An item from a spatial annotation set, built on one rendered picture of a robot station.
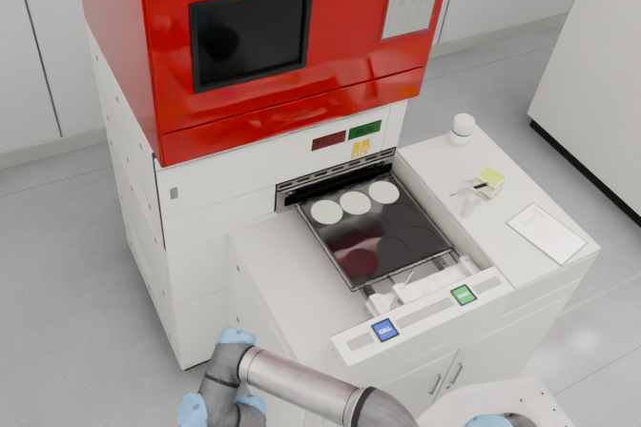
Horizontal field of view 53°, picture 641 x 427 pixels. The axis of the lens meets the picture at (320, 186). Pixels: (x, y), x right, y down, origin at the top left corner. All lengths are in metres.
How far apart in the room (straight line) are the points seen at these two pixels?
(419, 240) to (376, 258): 0.16
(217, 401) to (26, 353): 1.63
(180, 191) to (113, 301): 1.19
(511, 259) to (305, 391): 0.92
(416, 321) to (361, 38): 0.76
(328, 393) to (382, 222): 0.91
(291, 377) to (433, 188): 1.00
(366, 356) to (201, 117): 0.73
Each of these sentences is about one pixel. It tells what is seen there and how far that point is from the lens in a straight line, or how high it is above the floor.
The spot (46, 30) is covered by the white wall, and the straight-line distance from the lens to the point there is 3.19.
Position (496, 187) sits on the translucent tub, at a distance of 2.06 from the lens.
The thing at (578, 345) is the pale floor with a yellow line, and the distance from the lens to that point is 3.13.
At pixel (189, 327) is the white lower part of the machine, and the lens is 2.40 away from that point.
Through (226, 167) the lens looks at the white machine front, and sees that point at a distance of 1.84.
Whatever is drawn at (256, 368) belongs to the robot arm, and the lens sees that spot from 1.30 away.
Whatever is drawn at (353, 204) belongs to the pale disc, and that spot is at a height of 0.90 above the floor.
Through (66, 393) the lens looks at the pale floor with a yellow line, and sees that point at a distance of 2.77.
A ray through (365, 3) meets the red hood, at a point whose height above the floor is 1.59.
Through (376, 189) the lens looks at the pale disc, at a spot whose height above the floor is 0.90.
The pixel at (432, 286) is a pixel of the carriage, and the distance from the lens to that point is 1.94.
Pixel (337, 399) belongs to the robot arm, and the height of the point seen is 1.31.
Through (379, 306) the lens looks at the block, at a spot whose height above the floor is 0.91.
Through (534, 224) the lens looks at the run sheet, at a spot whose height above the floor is 0.97.
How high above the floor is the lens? 2.40
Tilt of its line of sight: 46 degrees down
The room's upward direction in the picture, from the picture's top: 8 degrees clockwise
